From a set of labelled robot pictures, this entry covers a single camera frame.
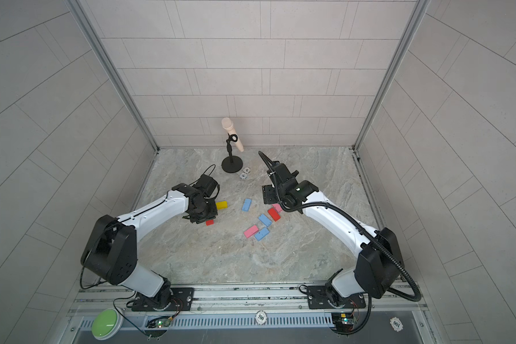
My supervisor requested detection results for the yellow block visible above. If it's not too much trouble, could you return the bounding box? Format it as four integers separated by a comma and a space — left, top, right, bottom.
216, 201, 229, 210

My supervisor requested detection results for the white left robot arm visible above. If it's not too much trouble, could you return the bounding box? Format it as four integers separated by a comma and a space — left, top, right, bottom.
80, 182, 219, 310

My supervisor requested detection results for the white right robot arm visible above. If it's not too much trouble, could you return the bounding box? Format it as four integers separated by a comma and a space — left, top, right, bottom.
262, 181, 421, 308

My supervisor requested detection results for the red block centre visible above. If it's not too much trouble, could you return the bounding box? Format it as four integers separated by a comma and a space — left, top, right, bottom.
267, 208, 280, 222

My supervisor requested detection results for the light blue block middle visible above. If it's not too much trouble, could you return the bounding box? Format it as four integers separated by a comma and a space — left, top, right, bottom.
258, 214, 272, 227

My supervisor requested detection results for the light blue block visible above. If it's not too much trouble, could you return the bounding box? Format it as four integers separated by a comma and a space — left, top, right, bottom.
242, 199, 252, 212
258, 214, 272, 227
255, 227, 269, 241

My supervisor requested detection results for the light blue centre block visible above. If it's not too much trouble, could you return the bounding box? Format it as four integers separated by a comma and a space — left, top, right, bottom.
242, 199, 252, 212

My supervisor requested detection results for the light blue block lower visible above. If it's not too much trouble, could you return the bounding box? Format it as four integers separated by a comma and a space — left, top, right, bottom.
255, 227, 269, 241

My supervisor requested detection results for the pink block lower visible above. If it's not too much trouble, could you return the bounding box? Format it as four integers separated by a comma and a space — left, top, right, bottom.
244, 225, 260, 239

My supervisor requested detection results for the black microphone stand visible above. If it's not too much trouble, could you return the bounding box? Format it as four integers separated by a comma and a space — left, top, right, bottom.
222, 134, 243, 173

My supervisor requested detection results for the beige wooden microphone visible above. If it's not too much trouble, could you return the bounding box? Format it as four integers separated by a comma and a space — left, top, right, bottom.
222, 118, 245, 152

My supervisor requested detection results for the left circuit board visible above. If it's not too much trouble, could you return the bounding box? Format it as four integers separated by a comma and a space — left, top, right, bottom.
146, 316, 176, 329

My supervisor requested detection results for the circuit board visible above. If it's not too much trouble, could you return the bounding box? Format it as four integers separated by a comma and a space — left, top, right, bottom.
331, 313, 355, 334
146, 316, 176, 329

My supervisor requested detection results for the right circuit board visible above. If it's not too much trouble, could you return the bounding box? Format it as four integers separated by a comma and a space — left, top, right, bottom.
331, 313, 355, 334

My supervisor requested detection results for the green round button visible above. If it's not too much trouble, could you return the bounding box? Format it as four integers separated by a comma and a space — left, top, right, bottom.
91, 308, 124, 341

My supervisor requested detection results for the poker chip right corner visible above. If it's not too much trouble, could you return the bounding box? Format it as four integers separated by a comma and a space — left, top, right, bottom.
389, 317, 404, 333

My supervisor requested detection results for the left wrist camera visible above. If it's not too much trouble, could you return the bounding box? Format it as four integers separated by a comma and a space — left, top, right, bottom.
194, 173, 219, 198

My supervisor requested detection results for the black corrugated cable hose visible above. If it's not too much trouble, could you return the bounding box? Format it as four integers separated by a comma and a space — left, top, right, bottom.
257, 150, 423, 302

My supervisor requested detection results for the poker chip on rail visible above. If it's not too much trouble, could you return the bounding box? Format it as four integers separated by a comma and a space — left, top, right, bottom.
255, 310, 267, 325

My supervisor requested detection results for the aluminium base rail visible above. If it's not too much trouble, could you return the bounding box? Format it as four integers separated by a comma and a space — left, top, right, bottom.
63, 282, 427, 335

